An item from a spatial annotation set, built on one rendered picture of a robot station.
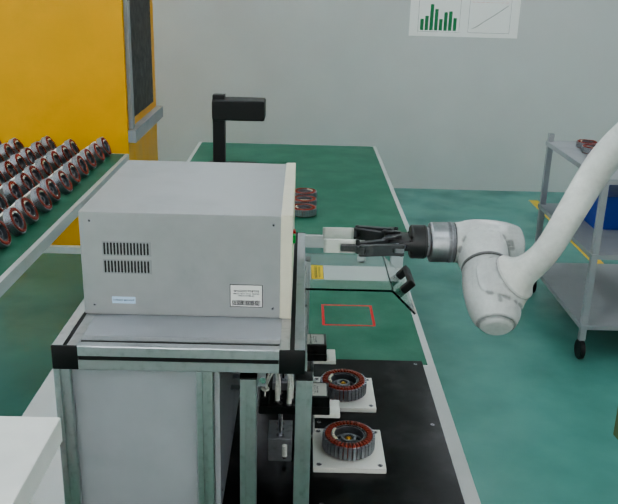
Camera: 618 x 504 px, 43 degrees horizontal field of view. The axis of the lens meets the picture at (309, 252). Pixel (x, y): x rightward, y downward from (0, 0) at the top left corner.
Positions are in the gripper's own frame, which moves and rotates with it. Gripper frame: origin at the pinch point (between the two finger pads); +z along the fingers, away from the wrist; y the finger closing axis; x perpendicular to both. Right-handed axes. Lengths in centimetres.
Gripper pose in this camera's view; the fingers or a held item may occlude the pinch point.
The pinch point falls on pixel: (335, 239)
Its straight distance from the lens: 175.8
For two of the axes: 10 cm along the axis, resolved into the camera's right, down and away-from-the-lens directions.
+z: -10.0, -0.2, -0.1
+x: 0.2, -9.4, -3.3
